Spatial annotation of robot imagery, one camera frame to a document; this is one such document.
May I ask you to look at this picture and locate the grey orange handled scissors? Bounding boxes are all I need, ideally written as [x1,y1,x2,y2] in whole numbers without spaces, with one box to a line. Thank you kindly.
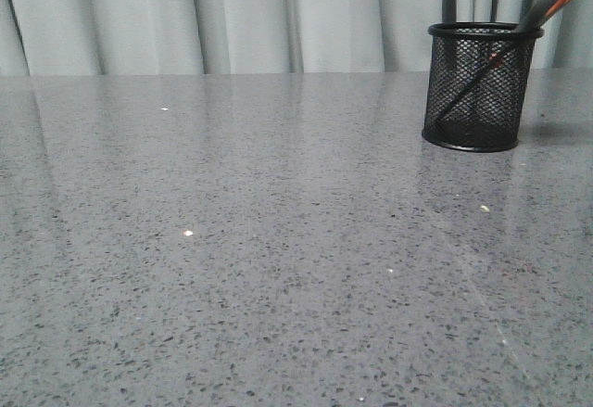
[424,0,593,134]

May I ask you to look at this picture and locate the grey pleated curtain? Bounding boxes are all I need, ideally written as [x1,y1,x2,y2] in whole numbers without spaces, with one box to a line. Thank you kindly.
[0,0,593,77]

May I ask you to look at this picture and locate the black mesh pen bucket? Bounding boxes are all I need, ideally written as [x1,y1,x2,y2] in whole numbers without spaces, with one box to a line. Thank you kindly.
[422,22,544,153]

